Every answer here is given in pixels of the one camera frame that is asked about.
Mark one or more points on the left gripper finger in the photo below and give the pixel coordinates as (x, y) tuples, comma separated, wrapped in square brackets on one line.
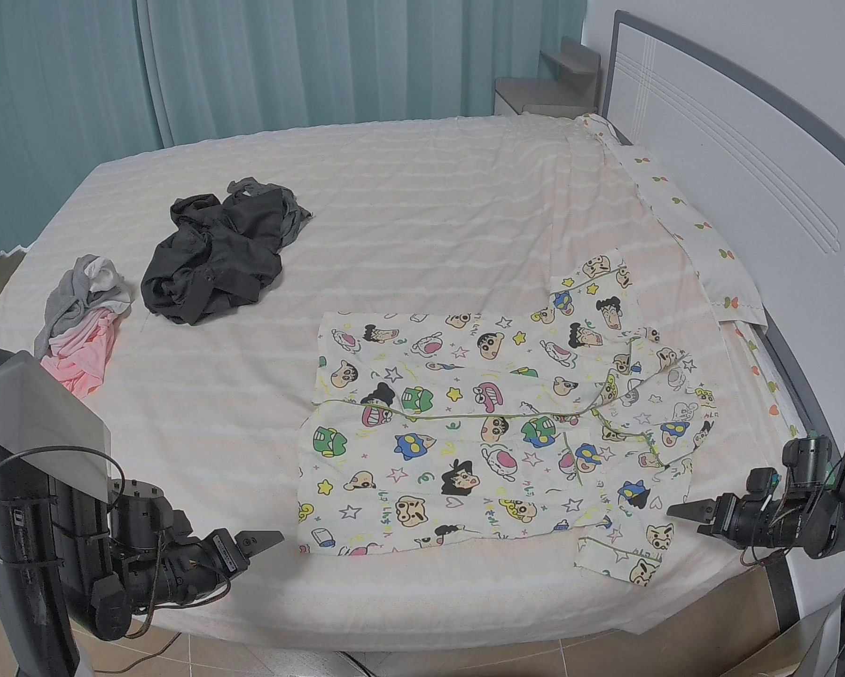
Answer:
[(257, 544)]

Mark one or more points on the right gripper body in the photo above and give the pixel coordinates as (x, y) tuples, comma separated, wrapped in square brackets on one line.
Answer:
[(743, 519)]

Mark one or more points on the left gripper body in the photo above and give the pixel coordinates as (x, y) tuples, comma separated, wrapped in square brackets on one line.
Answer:
[(197, 568)]

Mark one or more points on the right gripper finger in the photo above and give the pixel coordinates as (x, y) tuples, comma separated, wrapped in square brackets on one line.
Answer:
[(701, 510), (715, 529)]

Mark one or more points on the white printed pyjama top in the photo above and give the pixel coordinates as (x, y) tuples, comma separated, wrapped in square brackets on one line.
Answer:
[(465, 448)]

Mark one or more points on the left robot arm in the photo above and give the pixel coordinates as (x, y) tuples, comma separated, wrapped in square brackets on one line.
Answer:
[(21, 554)]

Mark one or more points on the pink garment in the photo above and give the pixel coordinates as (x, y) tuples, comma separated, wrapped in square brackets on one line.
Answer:
[(84, 364)]

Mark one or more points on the white printed pillow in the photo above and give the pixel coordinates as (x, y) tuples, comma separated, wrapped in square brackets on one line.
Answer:
[(704, 237)]

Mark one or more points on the black garment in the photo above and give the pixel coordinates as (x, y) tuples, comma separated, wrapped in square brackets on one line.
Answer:
[(211, 265)]

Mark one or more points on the grey and white garment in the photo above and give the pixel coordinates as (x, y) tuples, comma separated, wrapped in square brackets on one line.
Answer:
[(70, 300)]

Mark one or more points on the dark grey garment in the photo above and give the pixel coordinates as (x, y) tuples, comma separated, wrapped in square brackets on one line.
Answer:
[(292, 209)]

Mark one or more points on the bed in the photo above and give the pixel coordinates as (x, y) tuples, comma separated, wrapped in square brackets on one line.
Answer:
[(429, 187)]

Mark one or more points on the grey bedside table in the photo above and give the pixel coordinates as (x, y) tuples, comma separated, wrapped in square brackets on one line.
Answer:
[(546, 89)]

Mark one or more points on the blue-green curtain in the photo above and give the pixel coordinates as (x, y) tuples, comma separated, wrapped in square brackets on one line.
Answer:
[(359, 32), (49, 82)]

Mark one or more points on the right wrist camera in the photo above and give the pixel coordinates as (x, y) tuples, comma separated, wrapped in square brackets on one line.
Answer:
[(761, 482)]

